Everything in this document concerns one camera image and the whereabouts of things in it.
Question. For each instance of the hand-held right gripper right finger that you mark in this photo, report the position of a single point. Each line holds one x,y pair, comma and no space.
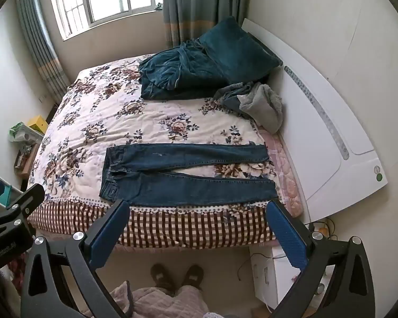
285,235

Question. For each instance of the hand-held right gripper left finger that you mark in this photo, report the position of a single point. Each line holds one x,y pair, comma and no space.
109,233

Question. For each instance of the blue denim pants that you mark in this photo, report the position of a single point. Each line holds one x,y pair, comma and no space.
185,188

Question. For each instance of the wooden side table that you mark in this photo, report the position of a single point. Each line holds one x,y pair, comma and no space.
25,160

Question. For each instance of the white nightstand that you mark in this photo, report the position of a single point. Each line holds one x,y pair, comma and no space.
268,278

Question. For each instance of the pink quilted mattress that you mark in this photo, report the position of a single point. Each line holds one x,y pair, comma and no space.
290,185

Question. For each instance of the green and white bag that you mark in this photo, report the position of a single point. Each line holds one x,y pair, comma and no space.
20,131

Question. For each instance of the white headboard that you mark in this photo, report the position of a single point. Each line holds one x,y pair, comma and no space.
318,172

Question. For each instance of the yellow box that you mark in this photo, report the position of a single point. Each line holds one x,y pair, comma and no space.
38,124

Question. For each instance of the person's pink quilted clothing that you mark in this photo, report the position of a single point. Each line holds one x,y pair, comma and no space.
165,304

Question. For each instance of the floral bed blanket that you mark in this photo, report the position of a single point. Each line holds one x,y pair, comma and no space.
102,122

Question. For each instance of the grey fleece garment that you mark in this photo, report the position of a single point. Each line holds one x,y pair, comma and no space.
262,109

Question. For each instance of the grey-blue crumpled garment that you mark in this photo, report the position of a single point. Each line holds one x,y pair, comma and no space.
229,97

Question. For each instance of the grey-green curtain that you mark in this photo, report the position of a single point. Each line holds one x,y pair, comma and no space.
43,46
192,3

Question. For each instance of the teal velvet blanket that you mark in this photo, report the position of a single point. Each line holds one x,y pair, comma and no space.
179,73

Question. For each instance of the teal velvet pillow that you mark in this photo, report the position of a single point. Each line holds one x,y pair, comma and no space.
238,49

